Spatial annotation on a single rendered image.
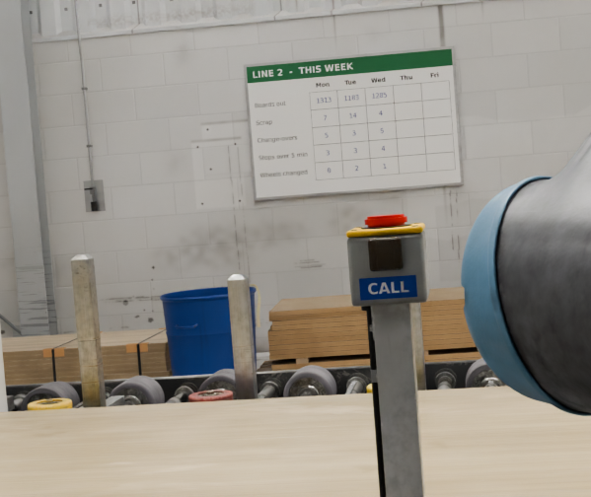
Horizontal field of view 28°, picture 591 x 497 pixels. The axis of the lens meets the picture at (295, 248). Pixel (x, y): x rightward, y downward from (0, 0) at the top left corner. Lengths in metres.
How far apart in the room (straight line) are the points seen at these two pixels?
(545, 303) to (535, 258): 0.02
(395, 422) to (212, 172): 7.28
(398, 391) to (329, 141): 7.15
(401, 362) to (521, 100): 7.18
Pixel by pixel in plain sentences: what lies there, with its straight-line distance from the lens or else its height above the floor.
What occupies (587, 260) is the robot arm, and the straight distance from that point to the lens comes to 0.53.
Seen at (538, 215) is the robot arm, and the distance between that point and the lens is 0.58.
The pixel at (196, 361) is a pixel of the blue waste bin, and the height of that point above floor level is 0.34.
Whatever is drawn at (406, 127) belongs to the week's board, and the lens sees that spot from 8.22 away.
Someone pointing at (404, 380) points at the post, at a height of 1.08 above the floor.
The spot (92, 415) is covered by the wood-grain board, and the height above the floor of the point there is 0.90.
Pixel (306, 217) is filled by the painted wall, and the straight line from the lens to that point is 8.29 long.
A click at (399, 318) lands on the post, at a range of 1.12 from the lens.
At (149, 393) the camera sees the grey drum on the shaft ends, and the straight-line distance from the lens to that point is 2.72.
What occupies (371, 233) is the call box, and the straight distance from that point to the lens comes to 1.10.
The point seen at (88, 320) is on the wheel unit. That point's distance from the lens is 2.33.
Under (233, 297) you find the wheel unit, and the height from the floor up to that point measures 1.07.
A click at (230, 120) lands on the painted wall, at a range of 8.36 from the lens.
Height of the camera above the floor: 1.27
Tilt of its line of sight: 3 degrees down
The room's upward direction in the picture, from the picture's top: 4 degrees counter-clockwise
